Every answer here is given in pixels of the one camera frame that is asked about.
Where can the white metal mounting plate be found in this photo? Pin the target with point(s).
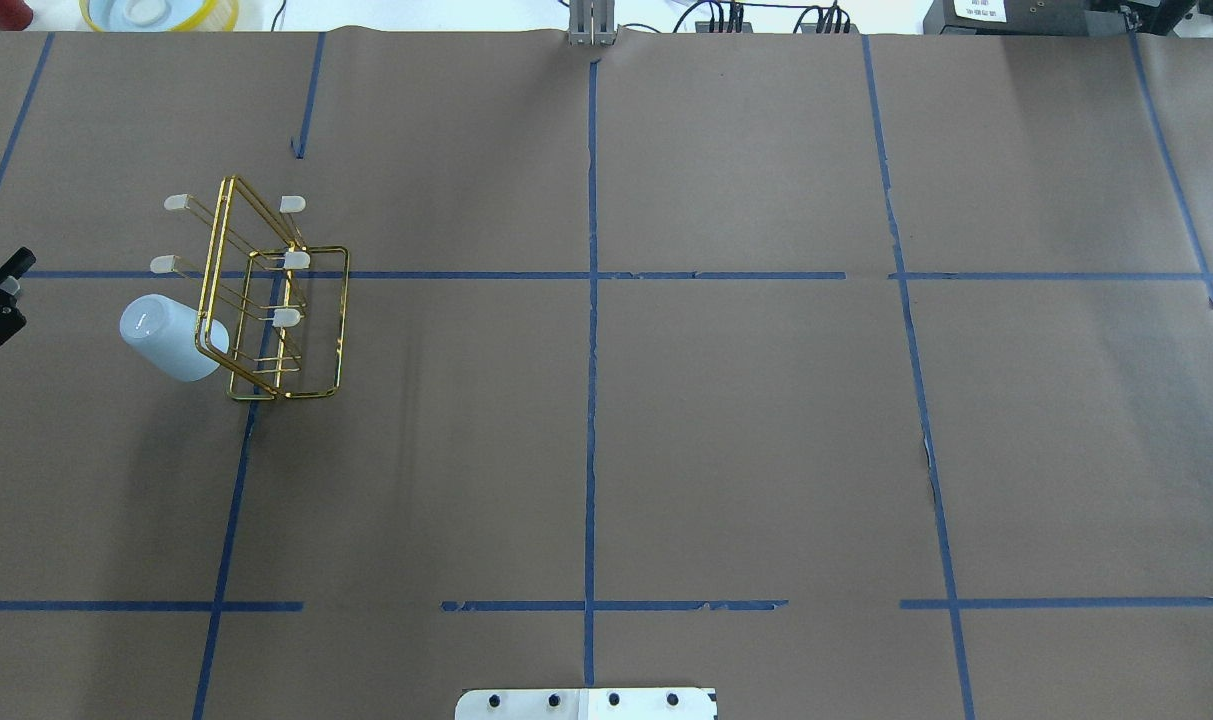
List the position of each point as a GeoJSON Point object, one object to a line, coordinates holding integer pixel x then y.
{"type": "Point", "coordinates": [589, 703]}

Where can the dark red cylinder object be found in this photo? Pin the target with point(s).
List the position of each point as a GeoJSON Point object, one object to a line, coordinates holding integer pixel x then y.
{"type": "Point", "coordinates": [15, 15]}

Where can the brown paper table cover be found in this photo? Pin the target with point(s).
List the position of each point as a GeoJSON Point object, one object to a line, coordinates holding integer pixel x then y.
{"type": "Point", "coordinates": [852, 377]}

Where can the yellow rimmed plastic bowl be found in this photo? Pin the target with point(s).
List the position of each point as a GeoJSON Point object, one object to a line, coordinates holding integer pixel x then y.
{"type": "Point", "coordinates": [160, 16]}

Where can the gold wire cup holder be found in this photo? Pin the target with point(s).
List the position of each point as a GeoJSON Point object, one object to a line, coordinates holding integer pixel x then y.
{"type": "Point", "coordinates": [271, 310]}

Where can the grey aluminium profile post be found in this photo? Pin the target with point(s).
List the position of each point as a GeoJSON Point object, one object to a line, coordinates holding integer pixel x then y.
{"type": "Point", "coordinates": [591, 22]}

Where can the black device with label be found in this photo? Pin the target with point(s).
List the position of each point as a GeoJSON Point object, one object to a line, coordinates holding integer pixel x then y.
{"type": "Point", "coordinates": [1023, 18]}

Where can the light blue plastic cup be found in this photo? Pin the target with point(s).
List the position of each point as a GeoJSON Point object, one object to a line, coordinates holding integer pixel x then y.
{"type": "Point", "coordinates": [164, 332]}

